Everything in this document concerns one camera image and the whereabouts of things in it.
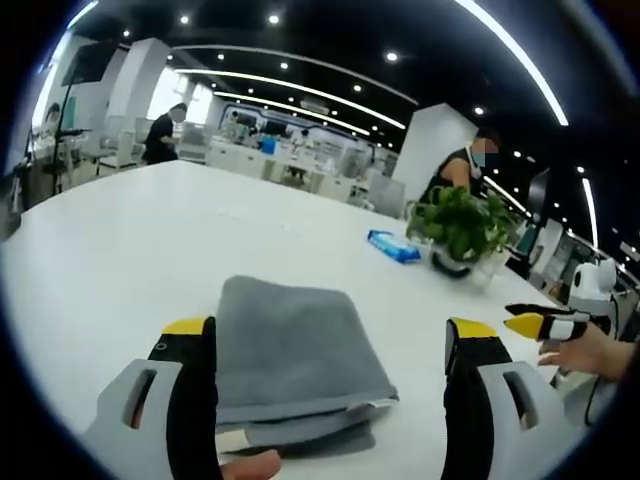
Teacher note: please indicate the grey towel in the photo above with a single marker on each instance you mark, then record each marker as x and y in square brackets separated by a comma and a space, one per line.
[295, 350]

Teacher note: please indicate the person's right hand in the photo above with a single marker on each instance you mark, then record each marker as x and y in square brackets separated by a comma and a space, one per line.
[585, 352]

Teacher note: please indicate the green potted plant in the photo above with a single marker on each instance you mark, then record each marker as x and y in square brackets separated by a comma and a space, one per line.
[457, 225]

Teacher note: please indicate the person's left hand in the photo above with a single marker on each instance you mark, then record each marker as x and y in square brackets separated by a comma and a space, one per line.
[250, 466]

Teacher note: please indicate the dark monitor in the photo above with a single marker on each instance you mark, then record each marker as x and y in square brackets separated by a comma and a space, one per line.
[537, 192]

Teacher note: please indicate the blue wipes packet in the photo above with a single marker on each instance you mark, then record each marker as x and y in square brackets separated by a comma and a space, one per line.
[394, 246]

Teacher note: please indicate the clear glass vase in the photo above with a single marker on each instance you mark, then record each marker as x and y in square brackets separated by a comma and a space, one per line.
[487, 270]

